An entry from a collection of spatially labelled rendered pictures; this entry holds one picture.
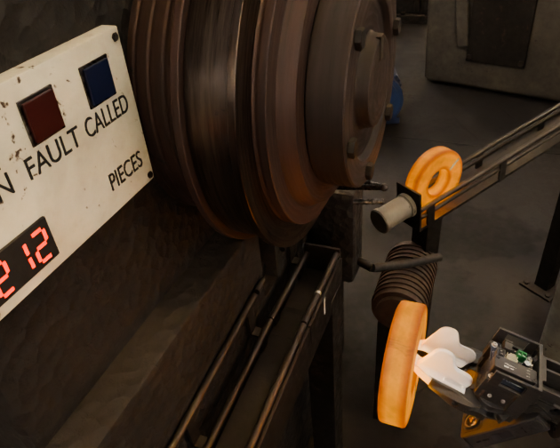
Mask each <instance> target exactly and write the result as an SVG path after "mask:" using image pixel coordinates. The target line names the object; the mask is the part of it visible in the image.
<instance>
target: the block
mask: <svg viewBox="0 0 560 448"><path fill-rule="evenodd" d="M353 199H363V190H338V189H336V191H335V192H334V193H333V194H332V196H331V197H330V198H329V200H328V202H327V203H326V205H325V207H324V208H323V210H322V211H321V213H320V214H319V216H318V218H317V220H316V222H315V224H314V225H313V227H312V228H311V229H310V232H311V243H312V244H320V245H325V246H330V247H335V248H340V257H341V258H342V281H344V282H349V283H350V282H353V281H354V279H355V278H356V274H357V271H358V269H359V266H357V260H358V257H362V219H363V205H362V204H358V205H353Z"/></svg>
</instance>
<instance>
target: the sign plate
mask: <svg viewBox="0 0 560 448"><path fill-rule="evenodd" d="M104 58H108V63H109V66H110V70H111V74H112V77H113V80H114V84H115V88H116V92H115V93H114V94H112V95H111V96H109V97H108V98H106V99H105V100H103V101H102V102H100V103H99V104H97V105H96V106H93V104H92V100H91V97H90V94H89V91H88V88H87V85H86V82H85V79H84V74H83V70H84V69H86V68H88V67H90V66H91V65H92V64H94V63H96V62H98V61H100V60H102V59H104ZM48 89H52V90H53V92H54V95H55V98H56V101H57V103H58V106H59V109H60V113H61V116H62V119H63V122H64V125H65V126H63V127H62V128H60V129H59V130H58V131H56V132H54V133H53V134H51V135H50V136H48V137H47V138H45V139H44V140H42V141H40V142H39V143H35V140H34V138H33V135H32V132H31V131H30V128H29V126H28V121H27V119H26V117H25V115H24V112H23V109H22V107H21V104H23V103H25V102H26V101H28V100H31V99H33V98H34V97H35V96H37V95H39V94H41V93H42V92H45V91H47V90H48ZM153 178H154V174H153V171H152V167H151V163H150V160H149V156H148V149H147V145H146V141H145V138H144V134H143V131H142V127H141V123H140V117H139V113H138V109H137V106H136V102H135V99H134V95H133V91H132V85H131V81H130V77H129V74H128V70H127V67H126V63H125V59H124V53H123V49H122V45H121V42H120V38H119V35H118V31H117V27H116V26H109V25H100V26H98V27H96V28H94V29H92V30H90V31H88V32H86V33H84V34H82V35H80V36H77V37H75V38H73V39H71V40H69V41H67V42H66V43H64V44H61V45H59V46H57V47H55V48H52V49H51V50H49V51H47V52H44V53H42V54H40V55H38V56H36V57H35V58H33V59H31V60H27V61H25V62H23V63H21V64H19V65H18V66H16V67H14V68H11V69H9V70H7V71H5V72H3V73H1V74H0V261H1V262H2V263H3V262H4V261H5V262H6V264H7V266H8V268H9V269H10V272H8V273H6V272H5V270H4V267H3V265H2V264H1V265H0V279H1V278H2V277H3V276H4V275H6V274H7V275H8V277H7V278H6V279H5V280H4V281H3V282H2V283H0V289H1V291H2V293H3V294H5V293H7V292H8V291H9V290H10V289H11V288H12V287H14V289H15V290H14V291H13V292H12V293H11V294H9V295H8V296H7V297H6V298H5V297H4V296H3V297H2V298H0V321H1V320H2V319H3V318H4V317H5V316H6V315H7V314H8V313H9V312H10V311H11V310H12V309H13V308H15V307H16V306H17V305H18V304H19V303H20V302H21V301H22V300H23V299H24V298H25V297H26V296H28V295H29V294H30V293H31V292H32V291H33V290H34V289H35V288H36V287H37V286H38V285H39V284H40V283H42V282H43V280H45V278H46V277H48V275H50V274H51V272H53V270H55V269H56V268H57V267H58V266H59V265H60V264H61V263H62V262H63V261H64V260H65V259H66V258H68V257H69V256H70V255H71V254H72V253H73V252H74V251H75V250H76V249H77V248H78V247H79V246H80V245H82V244H83V243H84V242H85V241H86V240H87V239H88V238H89V237H90V236H91V235H92V234H93V233H95V232H96V231H97V230H98V229H99V228H100V227H101V226H102V225H103V224H104V223H105V222H106V221H107V220H109V219H110V218H111V217H112V216H113V215H114V214H115V213H116V212H117V211H118V210H119V209H120V208H121V207H123V206H124V205H125V204H126V203H127V202H128V201H129V200H130V199H131V198H132V197H133V196H134V195H136V194H137V193H138V192H139V191H140V190H141V189H142V188H143V187H144V186H145V185H146V184H147V183H148V182H150V181H151V180H152V179H153ZM39 228H41V230H42V229H43V228H44V229H45V232H46V234H47V236H48V239H46V240H45V239H44V235H43V233H42V231H40V232H39V233H38V234H37V235H35V236H34V237H32V236H31V234H33V233H34V232H35V231H36V230H37V229H39ZM44 241H46V243H47V244H46V245H45V246H44V247H43V248H41V249H40V250H39V253H40V256H41V258H42V260H43V259H44V258H45V257H47V256H48V255H49V254H50V253H51V254H52V256H51V258H50V259H48V261H46V262H45V263H43V261H41V262H39V260H38V258H37V256H36V252H37V251H38V250H37V247H38V246H39V245H40V244H41V243H42V242H44ZM24 244H25V245H26V246H27V248H28V251H29V253H30V254H29V256H27V255H26V253H25V252H24V249H23V247H22V246H23V245H24ZM30 257H31V258H32V260H33V261H34V263H35V265H36V267H35V268H32V267H31V265H30V263H29V261H28V259H29V258H30Z"/></svg>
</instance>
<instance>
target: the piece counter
mask: <svg viewBox="0 0 560 448"><path fill-rule="evenodd" d="M40 231H42V233H43V235H44V239H45V240H46V239H48V236H47V234H46V232H45V229H44V228H43V229H42V230H41V228H39V229H37V230H36V231H35V232H34V233H33V234H31V236H32V237H34V236H35V235H37V234H38V233H39V232H40ZM46 244H47V243H46V241H44V242H42V243H41V244H40V245H39V246H38V247H37V250H38V251H37V252H36V256H37V258H38V260H39V262H41V261H43V263H45V262H46V261H48V259H50V258H51V256H52V254H51V253H50V254H49V255H48V256H47V257H45V258H44V259H43V260H42V258H41V256H40V253H39V250H40V249H41V248H43V247H44V246H45V245H46ZM22 247H23V249H24V252H25V253H26V255H27V256H29V254H30V253H29V251H28V248H27V246H26V245H25V244H24V245H23V246H22ZM28 261H29V263H30V265H31V267H32V268H35V267H36V265H35V263H34V261H33V260H32V258H31V257H30V258H29V259H28ZM1 264H2V265H3V267H4V270H5V272H6V273H8V272H10V269H9V268H8V266H7V264H6V262H5V261H4V262H3V263H2V262H1V261H0V265H1ZM7 277H8V275H7V274H6V275H4V276H3V277H2V278H1V279H0V283H2V282H3V281H4V280H5V279H6V278H7ZM14 290H15V289H14V287H12V288H11V289H10V290H9V291H8V292H7V293H5V294H3V293H2V291H1V289H0V298H2V297H3V296H4V297H5V298H6V297H7V296H8V295H9V294H11V293H12V292H13V291H14Z"/></svg>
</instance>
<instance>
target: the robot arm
mask: <svg viewBox="0 0 560 448"><path fill-rule="evenodd" d="M508 334H509V335H511V336H513V337H516V338H518V339H520V340H523V341H525V342H528V344H527V345H526V347H525V348H524V349H521V348H519V347H516V346H514V345H513V341H510V340H507V339H505V338H506V336H507V335H508ZM504 339H505V340H504ZM503 340H504V341H503ZM495 341H496V342H495ZM498 342H499V343H498ZM514 349H515V350H514ZM465 369H467V371H466V372H464V371H463V370H465ZM414 371H415V372H416V374H417V375H418V376H419V377H420V378H421V379H422V380H424V381H425V382H426V383H427V384H428V387H429V388H430V389H432V390H433V391H434V392H435V393H436V394H437V395H439V396H440V397H441V398H442V399H443V400H445V402H446V403H448V404H449V405H450V406H452V407H453V408H455V409H456V410H458V411H460V412H464V413H463V418H462V425H461V432H460V437H461V438H462V439H463V440H464V441H465V442H466V443H467V444H468V445H469V446H470V447H471V448H482V447H485V446H489V445H493V444H499V443H503V442H506V441H509V440H513V439H517V438H520V437H524V436H530V435H534V434H538V433H541V432H545V431H547V432H548V433H549V435H550V436H551V437H552V438H555V439H556V440H558V442H559V443H560V363H558V362H557V361H555V360H552V359H550V358H547V357H545V356H544V355H543V345H542V344H539V343H538V342H536V341H533V340H530V339H527V338H525V337H523V336H521V335H519V334H516V333H514V332H511V331H509V330H506V329H504V328H502V327H500V328H499V330H498V331H497V332H496V333H495V334H494V336H493V337H492V341H490V342H489V343H488V344H487V346H486V347H485V348H484V350H483V353H482V352H481V351H479V350H477V349H475V348H470V347H465V346H462V345H461V344H460V343H459V334H458V332H457V331H456V330H455V329H453V328H451V327H442V328H440V329H439V330H438V331H436V332H435V333H433V334H432V335H431V336H430V337H428V338H427V339H426V340H420V344H419V347H418V351H417V355H416V360H415V365H414Z"/></svg>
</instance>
